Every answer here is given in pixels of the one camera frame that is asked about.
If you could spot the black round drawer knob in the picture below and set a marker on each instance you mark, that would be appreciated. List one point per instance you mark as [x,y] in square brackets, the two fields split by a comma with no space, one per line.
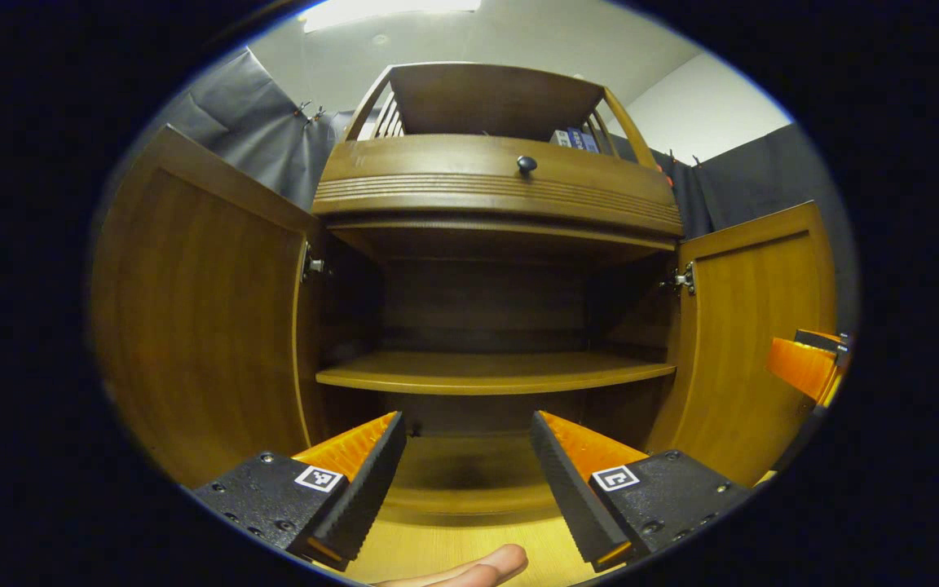
[526,164]

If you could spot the black backdrop cloth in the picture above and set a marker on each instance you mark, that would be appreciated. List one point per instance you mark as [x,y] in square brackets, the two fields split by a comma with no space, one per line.
[763,171]

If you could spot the wooden cabinet door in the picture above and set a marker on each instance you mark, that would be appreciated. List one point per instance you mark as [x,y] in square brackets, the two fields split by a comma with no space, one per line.
[200,310]
[755,342]

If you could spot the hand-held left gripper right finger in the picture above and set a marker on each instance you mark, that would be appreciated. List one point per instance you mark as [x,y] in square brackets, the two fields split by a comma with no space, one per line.
[571,497]

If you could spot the white small book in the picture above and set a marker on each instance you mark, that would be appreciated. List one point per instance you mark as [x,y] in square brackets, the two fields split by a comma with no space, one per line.
[559,139]

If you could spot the wooden inner shelf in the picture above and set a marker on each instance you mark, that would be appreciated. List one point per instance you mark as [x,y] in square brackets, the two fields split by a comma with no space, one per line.
[486,371]

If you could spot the dark blue small book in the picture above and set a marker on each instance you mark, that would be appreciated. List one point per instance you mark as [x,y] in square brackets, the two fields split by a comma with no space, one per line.
[575,139]

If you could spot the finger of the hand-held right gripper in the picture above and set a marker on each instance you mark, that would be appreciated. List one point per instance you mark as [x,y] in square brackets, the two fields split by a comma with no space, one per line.
[804,367]

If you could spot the light blue small book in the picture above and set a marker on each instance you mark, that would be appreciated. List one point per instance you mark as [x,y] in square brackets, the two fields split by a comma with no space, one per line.
[591,142]

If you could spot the wooden double-door shoe cabinet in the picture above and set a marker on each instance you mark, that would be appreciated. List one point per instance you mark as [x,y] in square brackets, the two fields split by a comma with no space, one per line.
[486,98]

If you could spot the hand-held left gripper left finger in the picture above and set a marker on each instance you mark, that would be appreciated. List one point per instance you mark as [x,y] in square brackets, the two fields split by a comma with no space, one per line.
[363,497]

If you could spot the metal door hinge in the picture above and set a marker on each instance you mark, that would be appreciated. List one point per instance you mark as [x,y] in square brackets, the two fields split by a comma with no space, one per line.
[683,279]
[313,265]

